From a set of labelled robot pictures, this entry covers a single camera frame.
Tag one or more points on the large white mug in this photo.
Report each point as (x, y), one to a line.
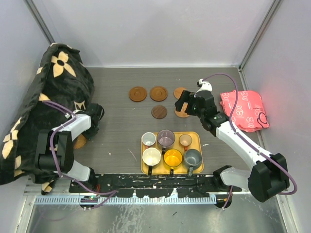
(151, 157)

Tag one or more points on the black floral plush blanket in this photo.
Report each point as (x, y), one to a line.
(61, 78)

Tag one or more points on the light wooden coaster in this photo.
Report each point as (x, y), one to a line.
(178, 91)
(182, 113)

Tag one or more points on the purple glass mug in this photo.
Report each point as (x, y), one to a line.
(165, 140)

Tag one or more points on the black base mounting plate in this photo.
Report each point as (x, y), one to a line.
(156, 186)

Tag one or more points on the grey mug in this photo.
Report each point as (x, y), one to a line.
(192, 160)

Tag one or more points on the pink patterned plastic package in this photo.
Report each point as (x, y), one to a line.
(247, 108)

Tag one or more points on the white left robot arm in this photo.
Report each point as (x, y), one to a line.
(55, 150)

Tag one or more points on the dark brown ringed coaster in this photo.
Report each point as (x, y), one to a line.
(158, 93)

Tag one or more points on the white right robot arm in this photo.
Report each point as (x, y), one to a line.
(267, 173)

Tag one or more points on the yellow mug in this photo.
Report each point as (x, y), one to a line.
(173, 158)

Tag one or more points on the light woven coaster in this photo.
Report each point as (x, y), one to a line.
(80, 142)

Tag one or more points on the yellow plastic tray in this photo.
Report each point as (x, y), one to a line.
(162, 168)

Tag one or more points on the small white mug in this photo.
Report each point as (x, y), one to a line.
(148, 139)

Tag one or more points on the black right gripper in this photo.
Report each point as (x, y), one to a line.
(187, 96)

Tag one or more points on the dark walnut coaster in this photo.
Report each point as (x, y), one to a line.
(159, 111)

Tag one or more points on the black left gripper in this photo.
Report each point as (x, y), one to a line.
(90, 136)

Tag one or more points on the small orange cup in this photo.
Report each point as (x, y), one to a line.
(185, 140)

